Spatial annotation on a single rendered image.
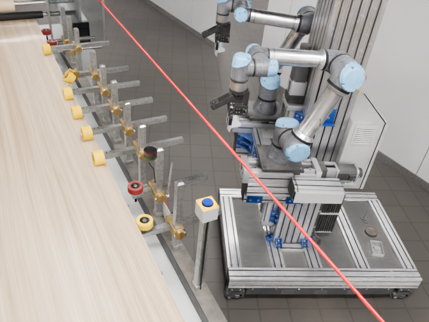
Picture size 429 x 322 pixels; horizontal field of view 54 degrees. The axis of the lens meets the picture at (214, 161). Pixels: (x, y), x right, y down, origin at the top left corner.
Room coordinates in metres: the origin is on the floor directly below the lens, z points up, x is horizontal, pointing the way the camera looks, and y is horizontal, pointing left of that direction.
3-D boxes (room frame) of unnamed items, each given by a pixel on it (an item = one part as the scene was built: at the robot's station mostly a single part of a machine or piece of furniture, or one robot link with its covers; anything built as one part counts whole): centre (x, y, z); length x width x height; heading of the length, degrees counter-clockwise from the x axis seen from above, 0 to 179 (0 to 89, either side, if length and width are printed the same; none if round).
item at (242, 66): (1.64, -0.07, 1.61); 0.09 x 0.08 x 0.11; 105
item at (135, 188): (1.64, 0.39, 0.85); 0.08 x 0.08 x 0.11
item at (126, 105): (2.09, 0.53, 0.89); 0.03 x 0.03 x 0.48; 31
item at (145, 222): (1.40, 0.29, 0.85); 0.08 x 0.08 x 0.11
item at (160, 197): (1.68, 0.29, 0.84); 0.13 x 0.06 x 0.05; 31
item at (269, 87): (2.35, -0.28, 1.20); 0.13 x 0.12 x 0.14; 1
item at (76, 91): (2.56, 0.80, 0.95); 0.50 x 0.04 x 0.04; 121
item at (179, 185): (1.45, 0.14, 0.89); 0.03 x 0.03 x 0.48; 31
